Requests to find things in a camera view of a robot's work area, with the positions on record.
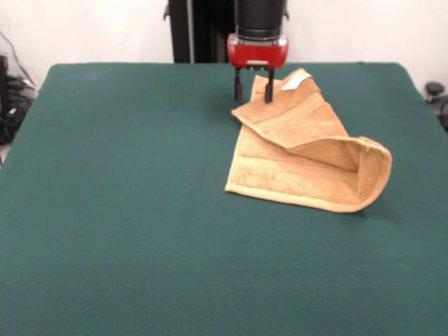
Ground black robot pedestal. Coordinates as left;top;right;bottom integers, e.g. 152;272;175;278
162;0;291;64

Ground dark green table cloth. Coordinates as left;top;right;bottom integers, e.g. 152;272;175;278
0;62;448;336

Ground tan terry towel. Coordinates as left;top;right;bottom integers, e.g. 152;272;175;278
225;68;393;214

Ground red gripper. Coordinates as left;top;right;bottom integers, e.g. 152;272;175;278
226;34;291;104

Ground thin grey wall cable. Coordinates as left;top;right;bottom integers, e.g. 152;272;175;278
0;30;36;87

